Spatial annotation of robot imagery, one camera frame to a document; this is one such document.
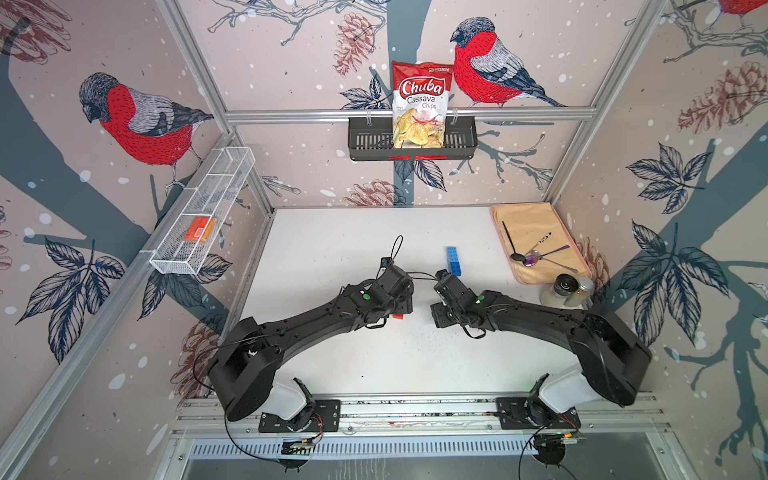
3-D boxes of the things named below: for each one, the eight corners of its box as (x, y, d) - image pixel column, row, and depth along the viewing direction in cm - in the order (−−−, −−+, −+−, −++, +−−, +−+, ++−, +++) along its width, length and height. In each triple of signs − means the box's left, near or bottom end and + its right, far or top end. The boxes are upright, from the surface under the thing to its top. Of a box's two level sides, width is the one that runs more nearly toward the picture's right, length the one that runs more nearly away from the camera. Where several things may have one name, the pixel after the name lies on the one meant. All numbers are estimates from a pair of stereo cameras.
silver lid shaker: (559, 306, 93) (574, 291, 86) (569, 291, 97) (584, 275, 89) (571, 314, 92) (587, 299, 84) (581, 298, 95) (597, 282, 87)
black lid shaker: (544, 310, 94) (560, 291, 84) (537, 293, 98) (553, 273, 88) (564, 310, 94) (583, 291, 84) (557, 293, 98) (574, 273, 88)
